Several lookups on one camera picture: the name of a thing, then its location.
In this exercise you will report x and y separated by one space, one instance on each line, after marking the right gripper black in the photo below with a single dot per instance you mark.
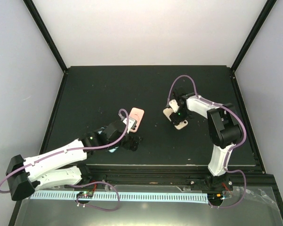
176 120

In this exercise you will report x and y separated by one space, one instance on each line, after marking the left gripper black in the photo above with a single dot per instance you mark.
133 147

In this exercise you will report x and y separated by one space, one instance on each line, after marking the beige phone case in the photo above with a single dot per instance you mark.
179 120

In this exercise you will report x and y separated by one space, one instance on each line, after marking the pink phone case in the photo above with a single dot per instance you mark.
137 114

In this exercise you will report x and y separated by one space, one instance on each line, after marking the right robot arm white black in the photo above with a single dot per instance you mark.
225 129

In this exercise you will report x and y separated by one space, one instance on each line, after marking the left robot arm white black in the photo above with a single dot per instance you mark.
25 176

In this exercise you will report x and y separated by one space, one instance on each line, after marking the blue phone case with phone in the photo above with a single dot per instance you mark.
112 150

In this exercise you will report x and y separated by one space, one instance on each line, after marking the small circuit board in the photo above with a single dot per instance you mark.
84 195

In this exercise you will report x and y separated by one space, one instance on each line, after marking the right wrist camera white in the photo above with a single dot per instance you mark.
173 105

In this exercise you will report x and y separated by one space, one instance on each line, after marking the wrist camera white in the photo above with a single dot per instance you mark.
173 105
130 121

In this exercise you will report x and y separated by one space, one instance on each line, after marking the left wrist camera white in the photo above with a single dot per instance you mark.
130 121

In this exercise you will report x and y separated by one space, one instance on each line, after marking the white slotted cable duct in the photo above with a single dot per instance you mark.
123 196

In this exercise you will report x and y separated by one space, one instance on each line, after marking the right black frame post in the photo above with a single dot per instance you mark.
268 6

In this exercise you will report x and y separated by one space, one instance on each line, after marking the black frame post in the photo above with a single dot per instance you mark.
45 33
268 6

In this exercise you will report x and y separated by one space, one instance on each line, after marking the black aluminium rail base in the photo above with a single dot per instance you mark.
198 179

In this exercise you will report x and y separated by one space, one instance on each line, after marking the left black frame post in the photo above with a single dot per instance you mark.
45 33

